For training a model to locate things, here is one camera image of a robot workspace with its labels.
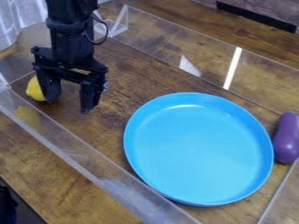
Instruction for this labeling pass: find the blue round tray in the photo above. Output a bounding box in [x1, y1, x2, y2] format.
[124, 93, 274, 207]

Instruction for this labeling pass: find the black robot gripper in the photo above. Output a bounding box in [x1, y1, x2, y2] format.
[29, 18, 109, 115]

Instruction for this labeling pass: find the yellow lemon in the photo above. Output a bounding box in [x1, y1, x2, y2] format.
[25, 76, 45, 102]

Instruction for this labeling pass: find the dark object at table edge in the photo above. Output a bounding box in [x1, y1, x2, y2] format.
[0, 185, 17, 224]

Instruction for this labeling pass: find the black baseboard strip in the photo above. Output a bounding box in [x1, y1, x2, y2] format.
[216, 1, 296, 33]

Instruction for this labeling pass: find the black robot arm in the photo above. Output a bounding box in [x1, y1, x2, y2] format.
[31, 0, 108, 114]

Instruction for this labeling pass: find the clear acrylic enclosure wall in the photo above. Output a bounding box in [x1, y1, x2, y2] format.
[0, 0, 299, 224]

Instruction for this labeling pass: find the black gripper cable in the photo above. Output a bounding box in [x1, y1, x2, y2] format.
[81, 11, 109, 46]

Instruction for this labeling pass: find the purple toy eggplant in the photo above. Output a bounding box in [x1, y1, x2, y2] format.
[274, 112, 299, 164]

